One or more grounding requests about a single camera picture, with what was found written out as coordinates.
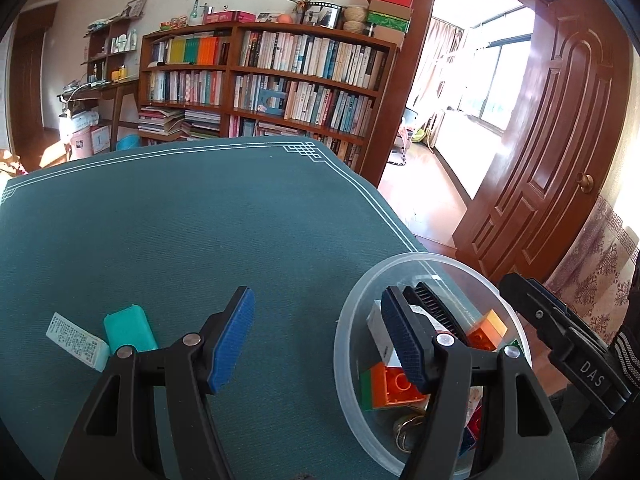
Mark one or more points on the person's right forearm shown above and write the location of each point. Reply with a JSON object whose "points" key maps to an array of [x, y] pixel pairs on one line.
{"points": [[627, 355]]}

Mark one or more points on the film-strip photo frame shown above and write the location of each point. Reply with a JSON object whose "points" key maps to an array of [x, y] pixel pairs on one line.
{"points": [[322, 15]]}

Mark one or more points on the framed picture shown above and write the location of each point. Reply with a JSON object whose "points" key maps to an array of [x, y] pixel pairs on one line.
{"points": [[136, 6]]}

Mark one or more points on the orange round ornament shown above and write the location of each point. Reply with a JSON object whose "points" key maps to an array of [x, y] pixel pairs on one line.
{"points": [[285, 19]]}

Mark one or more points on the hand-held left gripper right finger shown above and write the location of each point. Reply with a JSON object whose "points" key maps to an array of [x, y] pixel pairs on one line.
{"points": [[405, 340]]}

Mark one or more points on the green patterned box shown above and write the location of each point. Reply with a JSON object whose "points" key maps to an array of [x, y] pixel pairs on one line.
{"points": [[389, 22]]}

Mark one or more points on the brown cardboard box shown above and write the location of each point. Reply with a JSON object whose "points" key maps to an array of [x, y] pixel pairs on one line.
{"points": [[390, 8], [389, 37]]}

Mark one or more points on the red building block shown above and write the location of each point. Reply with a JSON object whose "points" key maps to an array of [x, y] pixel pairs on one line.
{"points": [[475, 422]]}

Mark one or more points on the teal plastic case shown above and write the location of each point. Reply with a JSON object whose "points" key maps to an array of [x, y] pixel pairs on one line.
{"points": [[130, 330]]}

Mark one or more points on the rows of books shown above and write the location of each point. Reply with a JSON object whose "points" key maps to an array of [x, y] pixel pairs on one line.
{"points": [[300, 52]]}

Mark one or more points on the green building block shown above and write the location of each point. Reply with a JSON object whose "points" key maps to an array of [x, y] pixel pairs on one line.
{"points": [[366, 390]]}

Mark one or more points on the pink patterned cloth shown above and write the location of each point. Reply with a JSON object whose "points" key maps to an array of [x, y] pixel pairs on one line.
{"points": [[600, 270]]}

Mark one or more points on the blue plastic basin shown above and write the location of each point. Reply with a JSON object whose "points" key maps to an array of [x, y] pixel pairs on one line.
{"points": [[128, 142]]}

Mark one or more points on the teal cloth-covered desktop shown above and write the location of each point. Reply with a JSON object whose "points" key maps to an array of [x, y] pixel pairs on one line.
{"points": [[200, 220]]}

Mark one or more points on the person's grey clothing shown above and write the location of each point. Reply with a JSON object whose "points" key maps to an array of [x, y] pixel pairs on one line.
{"points": [[595, 455]]}

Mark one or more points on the clear plastic bowl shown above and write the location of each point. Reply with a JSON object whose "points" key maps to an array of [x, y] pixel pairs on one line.
{"points": [[350, 340]]}

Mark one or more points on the pink bin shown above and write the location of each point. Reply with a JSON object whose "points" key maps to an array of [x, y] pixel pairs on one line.
{"points": [[80, 142]]}

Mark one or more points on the small printed cardboard box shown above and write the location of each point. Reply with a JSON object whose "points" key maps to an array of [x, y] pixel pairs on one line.
{"points": [[382, 332]]}

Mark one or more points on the wooden side desk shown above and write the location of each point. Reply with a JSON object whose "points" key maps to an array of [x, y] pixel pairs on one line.
{"points": [[120, 85]]}

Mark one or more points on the brown panelled wooden door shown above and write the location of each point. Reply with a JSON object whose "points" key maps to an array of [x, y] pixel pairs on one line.
{"points": [[550, 135]]}

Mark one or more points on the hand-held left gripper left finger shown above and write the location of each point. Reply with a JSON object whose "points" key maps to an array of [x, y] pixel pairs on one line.
{"points": [[232, 345]]}

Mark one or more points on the dark wooden door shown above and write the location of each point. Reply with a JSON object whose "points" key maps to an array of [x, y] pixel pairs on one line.
{"points": [[32, 85]]}

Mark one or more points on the wooden bookshelf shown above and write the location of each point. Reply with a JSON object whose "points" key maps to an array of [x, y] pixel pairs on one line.
{"points": [[231, 85]]}

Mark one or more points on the clear glass bottle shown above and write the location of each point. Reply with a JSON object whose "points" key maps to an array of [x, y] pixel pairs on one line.
{"points": [[194, 12]]}

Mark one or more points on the orange building block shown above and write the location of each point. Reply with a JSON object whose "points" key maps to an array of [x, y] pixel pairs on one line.
{"points": [[487, 330], [395, 385]]}

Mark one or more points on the black comb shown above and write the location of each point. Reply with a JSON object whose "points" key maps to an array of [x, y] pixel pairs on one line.
{"points": [[440, 310]]}

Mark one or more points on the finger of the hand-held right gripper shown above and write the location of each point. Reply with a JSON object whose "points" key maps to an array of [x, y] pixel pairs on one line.
{"points": [[555, 305], [530, 310]]}

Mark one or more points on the pink flat box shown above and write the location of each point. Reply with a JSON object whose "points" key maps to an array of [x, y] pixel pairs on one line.
{"points": [[227, 17]]}

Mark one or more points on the blue building block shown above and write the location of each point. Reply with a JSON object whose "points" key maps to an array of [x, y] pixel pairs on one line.
{"points": [[466, 444]]}

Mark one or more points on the woven basket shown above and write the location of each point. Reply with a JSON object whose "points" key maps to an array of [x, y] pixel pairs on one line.
{"points": [[355, 17]]}

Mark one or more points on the small wooden shelf unit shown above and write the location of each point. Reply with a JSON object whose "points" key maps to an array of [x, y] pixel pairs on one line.
{"points": [[110, 22]]}

